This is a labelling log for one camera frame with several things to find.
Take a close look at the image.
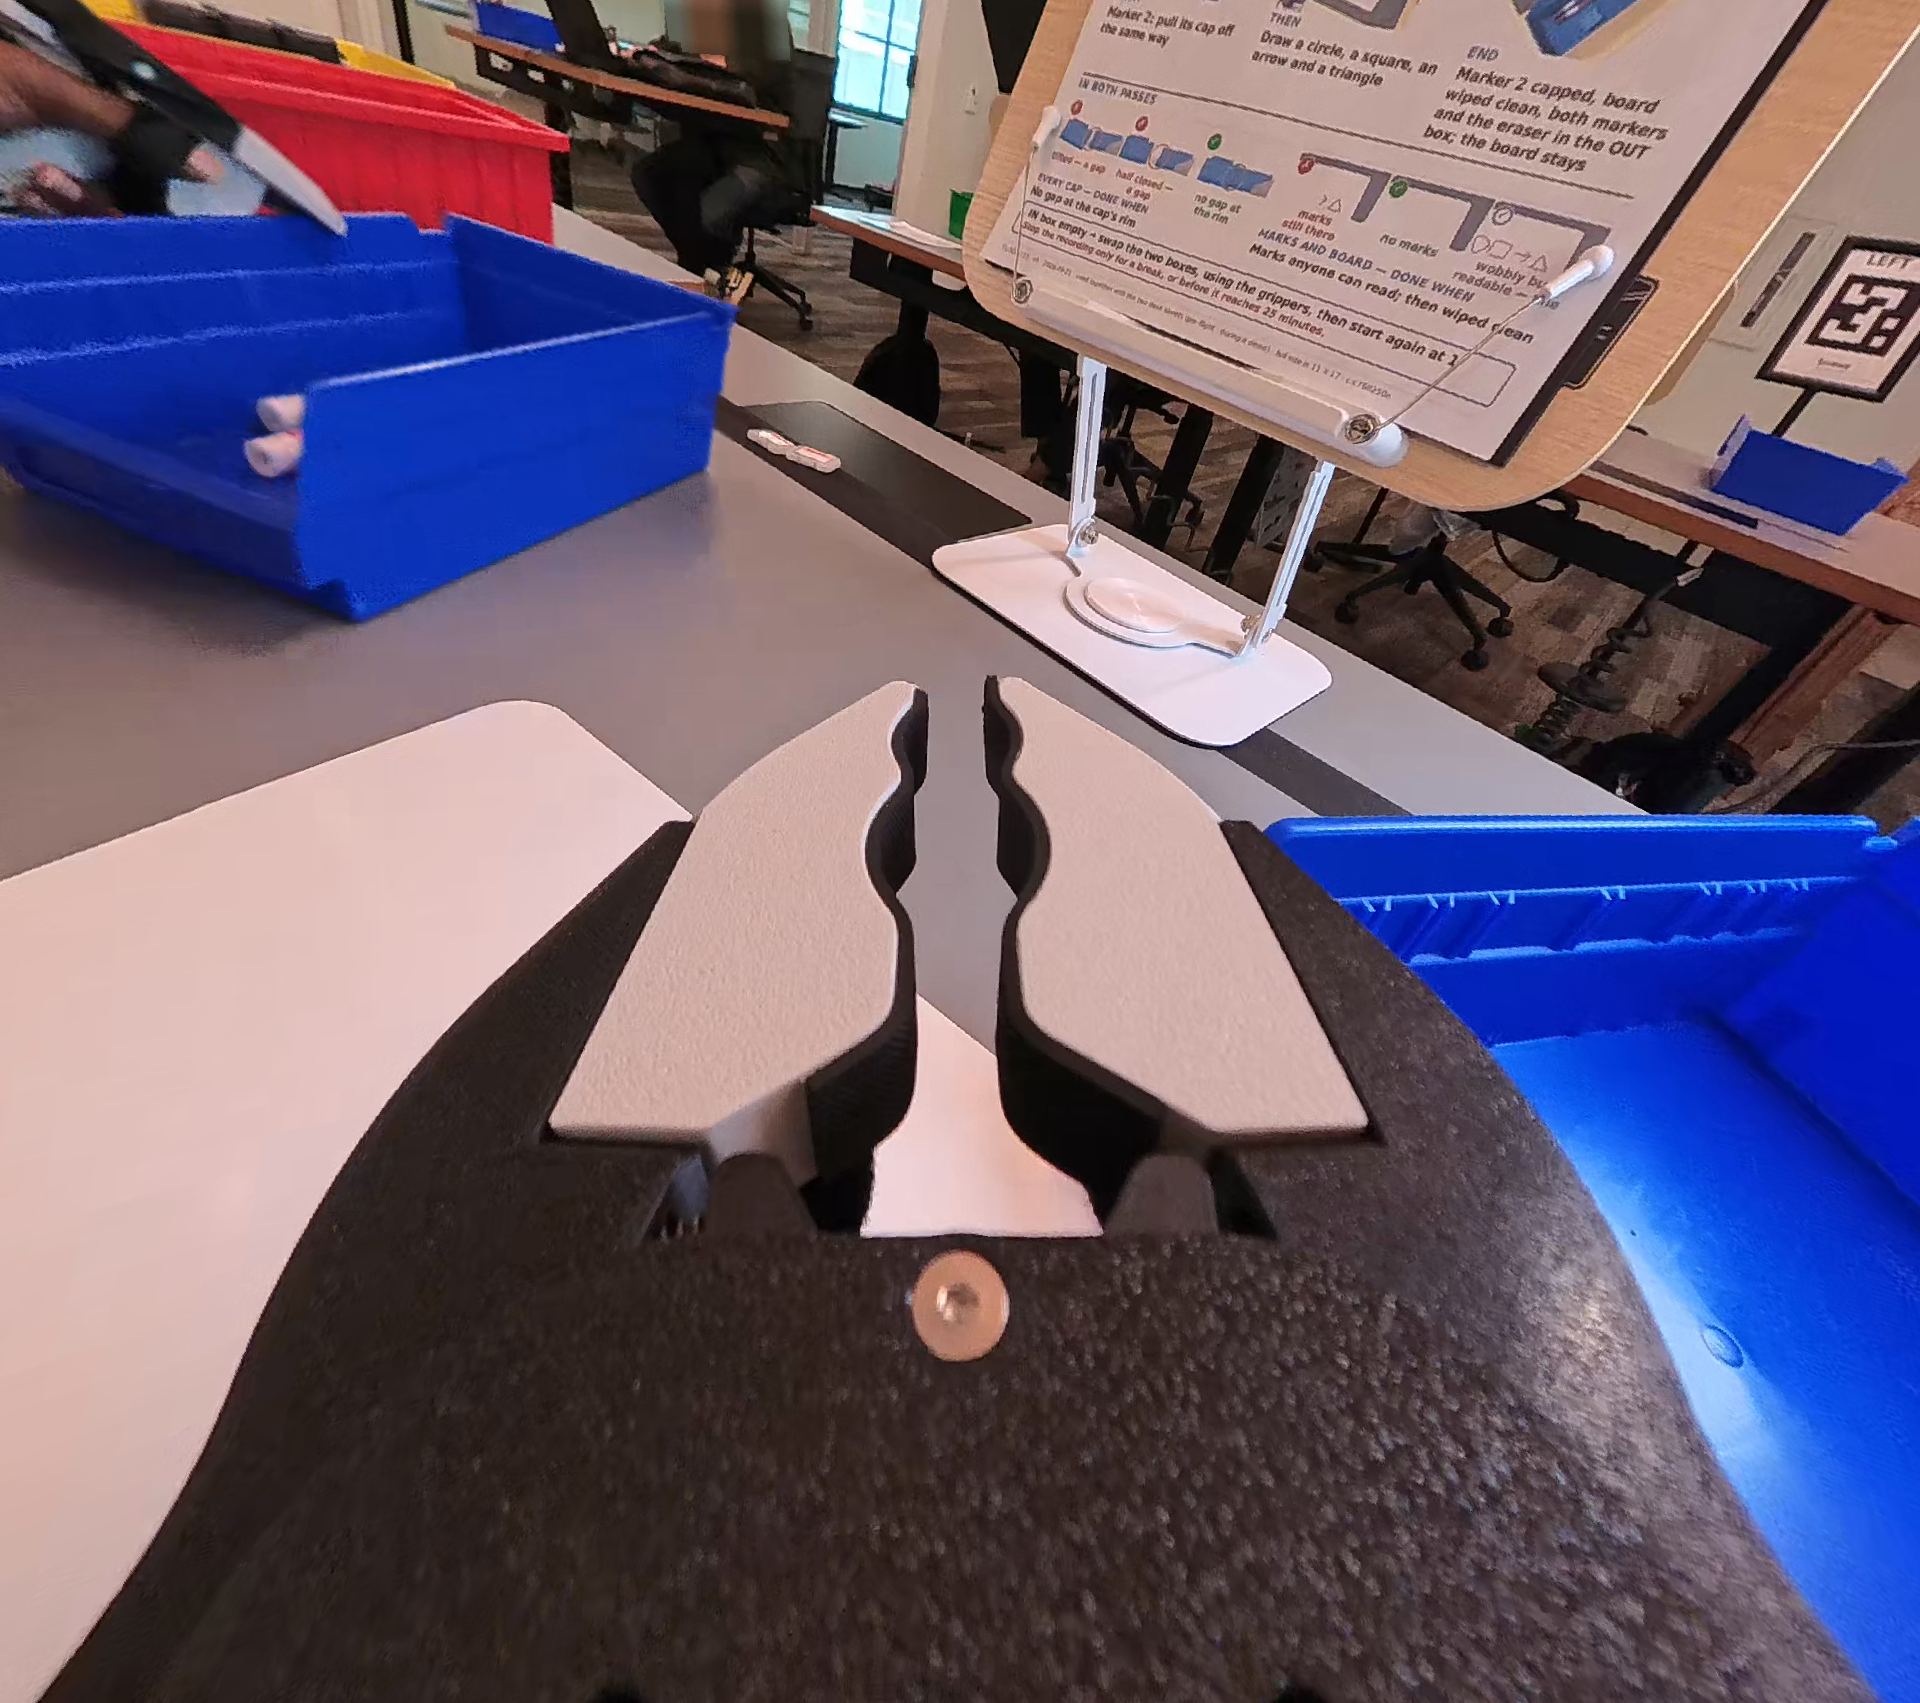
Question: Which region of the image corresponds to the white whiteboard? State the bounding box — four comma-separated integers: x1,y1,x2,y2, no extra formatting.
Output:
0,702,1104,1703

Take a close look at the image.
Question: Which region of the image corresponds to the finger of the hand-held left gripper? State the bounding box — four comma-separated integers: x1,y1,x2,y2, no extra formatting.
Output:
193,128,352,240

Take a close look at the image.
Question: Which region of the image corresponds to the red plastic bin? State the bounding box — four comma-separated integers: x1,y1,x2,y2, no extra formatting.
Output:
113,20,577,246

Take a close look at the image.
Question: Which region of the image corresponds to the person's left hand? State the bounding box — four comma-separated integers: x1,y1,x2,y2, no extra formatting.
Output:
0,42,231,224

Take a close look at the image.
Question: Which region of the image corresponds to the black office chair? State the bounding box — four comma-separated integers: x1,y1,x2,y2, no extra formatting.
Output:
704,50,847,332
1327,488,1518,674

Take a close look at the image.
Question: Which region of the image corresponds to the black tape strip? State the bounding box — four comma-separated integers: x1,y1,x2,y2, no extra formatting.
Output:
712,390,1413,824

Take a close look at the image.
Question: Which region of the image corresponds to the black rectangular panel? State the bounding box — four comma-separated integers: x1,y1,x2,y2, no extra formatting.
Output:
973,0,1062,96

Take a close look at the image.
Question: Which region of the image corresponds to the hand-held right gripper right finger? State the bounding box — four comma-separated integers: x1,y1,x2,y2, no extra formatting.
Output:
982,676,1372,1159

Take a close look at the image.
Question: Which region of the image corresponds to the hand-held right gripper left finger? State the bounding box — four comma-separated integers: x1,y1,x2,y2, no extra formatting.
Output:
546,680,931,1187

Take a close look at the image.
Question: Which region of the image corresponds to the yellow plastic bin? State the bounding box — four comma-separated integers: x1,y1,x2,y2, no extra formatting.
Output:
67,0,457,92

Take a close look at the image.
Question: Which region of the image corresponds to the printed instruction sign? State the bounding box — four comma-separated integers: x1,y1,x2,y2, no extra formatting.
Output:
1020,0,1920,464

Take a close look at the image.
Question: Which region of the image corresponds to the black bag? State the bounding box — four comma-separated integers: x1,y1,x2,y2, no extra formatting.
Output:
854,330,949,430

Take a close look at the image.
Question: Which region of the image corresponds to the wooden backing board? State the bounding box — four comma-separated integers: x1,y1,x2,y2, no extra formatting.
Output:
961,0,1920,516

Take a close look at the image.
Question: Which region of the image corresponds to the black white tag sign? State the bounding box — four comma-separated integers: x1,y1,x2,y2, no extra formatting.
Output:
1752,234,1920,404

